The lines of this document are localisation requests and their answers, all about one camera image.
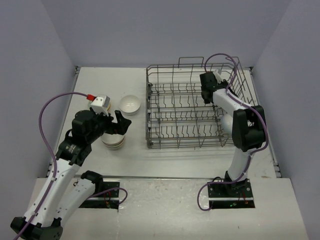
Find grey wire dish rack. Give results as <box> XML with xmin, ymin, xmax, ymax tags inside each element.
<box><xmin>145</xmin><ymin>56</ymin><xmax>257</xmax><ymax>149</ymax></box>

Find beige bowl orange flower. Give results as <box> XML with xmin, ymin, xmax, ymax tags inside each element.
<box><xmin>100</xmin><ymin>133</ymin><xmax>125</xmax><ymax>145</ymax></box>

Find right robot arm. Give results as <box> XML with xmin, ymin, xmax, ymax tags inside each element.
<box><xmin>199</xmin><ymin>71</ymin><xmax>269</xmax><ymax>197</ymax></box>

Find white bowl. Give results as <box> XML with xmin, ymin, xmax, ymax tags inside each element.
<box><xmin>119</xmin><ymin>94</ymin><xmax>141</xmax><ymax>116</ymax></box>
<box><xmin>220</xmin><ymin>114</ymin><xmax>233</xmax><ymax>136</ymax></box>

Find beige bowl small flowers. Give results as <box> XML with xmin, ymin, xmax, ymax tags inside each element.
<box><xmin>103</xmin><ymin>141</ymin><xmax>125</xmax><ymax>146</ymax></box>

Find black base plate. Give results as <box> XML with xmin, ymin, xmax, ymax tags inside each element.
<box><xmin>207</xmin><ymin>177</ymin><xmax>256</xmax><ymax>210</ymax></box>
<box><xmin>79</xmin><ymin>189</ymin><xmax>120</xmax><ymax>210</ymax></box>

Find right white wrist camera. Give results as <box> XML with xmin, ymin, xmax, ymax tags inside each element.
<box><xmin>213</xmin><ymin>69</ymin><xmax>228</xmax><ymax>86</ymax></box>

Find white bowl front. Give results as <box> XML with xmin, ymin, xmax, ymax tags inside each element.
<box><xmin>220</xmin><ymin>114</ymin><xmax>233</xmax><ymax>136</ymax></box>

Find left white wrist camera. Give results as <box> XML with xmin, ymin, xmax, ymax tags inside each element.
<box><xmin>86</xmin><ymin>94</ymin><xmax>111</xmax><ymax>116</ymax></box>

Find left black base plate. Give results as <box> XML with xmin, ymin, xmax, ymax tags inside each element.
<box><xmin>79</xmin><ymin>189</ymin><xmax>120</xmax><ymax>210</ymax></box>

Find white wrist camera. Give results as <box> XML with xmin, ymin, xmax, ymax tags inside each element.
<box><xmin>213</xmin><ymin>69</ymin><xmax>228</xmax><ymax>86</ymax></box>
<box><xmin>86</xmin><ymin>94</ymin><xmax>111</xmax><ymax>116</ymax></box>

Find yellow checked bowl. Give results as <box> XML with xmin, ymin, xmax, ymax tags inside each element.
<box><xmin>87</xmin><ymin>98</ymin><xmax>111</xmax><ymax>113</ymax></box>

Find beige bowl colourful leaves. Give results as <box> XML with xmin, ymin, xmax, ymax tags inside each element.
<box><xmin>105</xmin><ymin>145</ymin><xmax>123</xmax><ymax>151</ymax></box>

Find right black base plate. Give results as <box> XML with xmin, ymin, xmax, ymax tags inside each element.
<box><xmin>207</xmin><ymin>177</ymin><xmax>256</xmax><ymax>210</ymax></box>

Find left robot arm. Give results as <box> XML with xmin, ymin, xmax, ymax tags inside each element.
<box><xmin>10</xmin><ymin>109</ymin><xmax>132</xmax><ymax>240</ymax></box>

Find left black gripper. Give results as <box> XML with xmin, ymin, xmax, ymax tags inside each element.
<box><xmin>86</xmin><ymin>107</ymin><xmax>131</xmax><ymax>143</ymax></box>

